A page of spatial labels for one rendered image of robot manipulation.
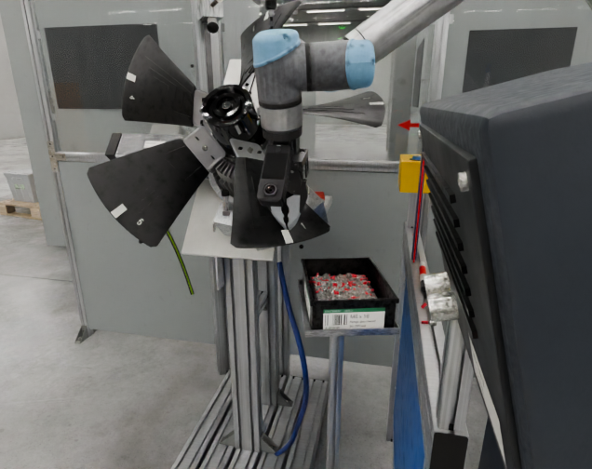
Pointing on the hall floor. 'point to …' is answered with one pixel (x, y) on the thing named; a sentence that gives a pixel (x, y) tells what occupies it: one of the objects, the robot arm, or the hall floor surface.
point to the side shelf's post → (284, 314)
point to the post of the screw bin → (334, 401)
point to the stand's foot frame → (219, 410)
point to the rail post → (396, 352)
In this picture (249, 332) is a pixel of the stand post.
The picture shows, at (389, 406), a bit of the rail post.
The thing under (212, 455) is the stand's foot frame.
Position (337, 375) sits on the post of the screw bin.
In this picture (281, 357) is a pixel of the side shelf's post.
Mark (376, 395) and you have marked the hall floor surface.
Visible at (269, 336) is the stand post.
